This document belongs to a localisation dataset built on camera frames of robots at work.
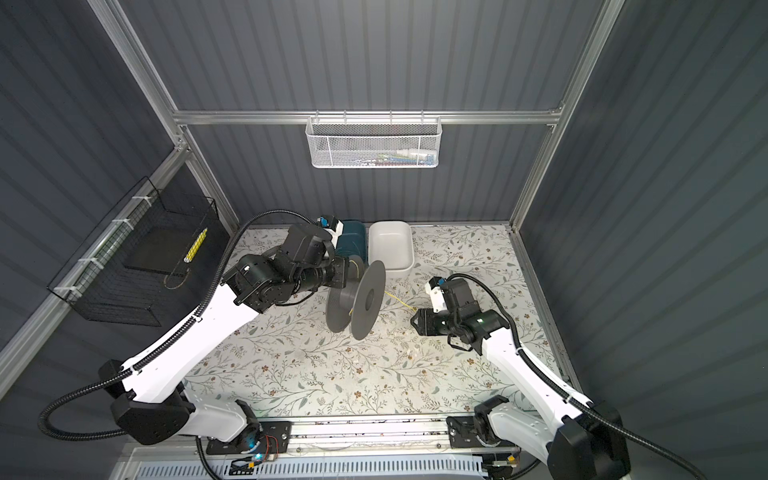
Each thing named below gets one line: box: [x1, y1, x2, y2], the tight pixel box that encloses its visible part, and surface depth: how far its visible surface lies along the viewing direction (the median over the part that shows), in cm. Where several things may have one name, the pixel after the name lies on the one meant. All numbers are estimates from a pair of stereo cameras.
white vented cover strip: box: [135, 457, 487, 480], surface depth 72 cm
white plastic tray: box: [367, 220, 415, 278], surface depth 117 cm
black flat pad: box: [124, 221, 207, 274], surface depth 77 cm
